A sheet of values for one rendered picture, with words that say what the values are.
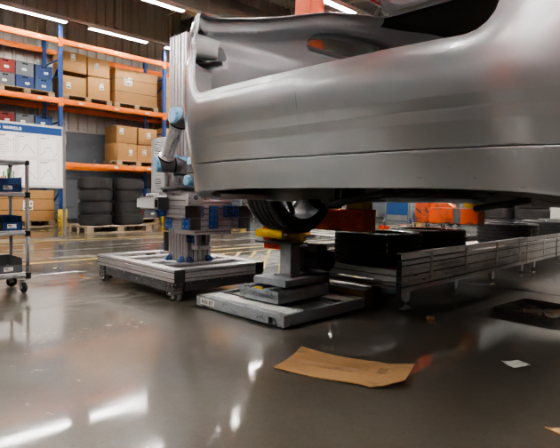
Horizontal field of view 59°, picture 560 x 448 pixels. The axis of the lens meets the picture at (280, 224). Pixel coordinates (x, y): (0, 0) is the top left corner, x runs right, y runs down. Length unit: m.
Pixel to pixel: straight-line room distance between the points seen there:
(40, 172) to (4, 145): 0.66
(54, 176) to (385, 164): 7.90
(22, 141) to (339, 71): 7.70
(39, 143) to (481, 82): 8.18
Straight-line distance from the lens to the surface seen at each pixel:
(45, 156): 9.14
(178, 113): 3.48
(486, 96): 1.50
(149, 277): 3.91
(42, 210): 12.68
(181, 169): 3.76
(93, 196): 10.34
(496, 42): 1.52
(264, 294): 3.19
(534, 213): 11.23
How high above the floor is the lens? 0.75
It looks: 3 degrees down
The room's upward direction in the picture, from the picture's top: 1 degrees clockwise
